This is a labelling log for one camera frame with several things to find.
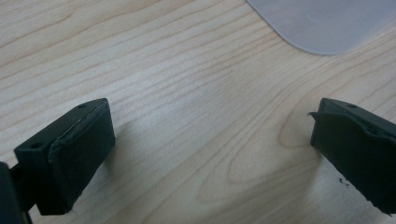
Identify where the clear plastic storage box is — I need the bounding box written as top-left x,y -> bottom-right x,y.
246,0 -> 396,56

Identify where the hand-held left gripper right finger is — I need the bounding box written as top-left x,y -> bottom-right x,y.
307,97 -> 396,216

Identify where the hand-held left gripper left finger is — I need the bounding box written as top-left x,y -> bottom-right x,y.
13,97 -> 117,217

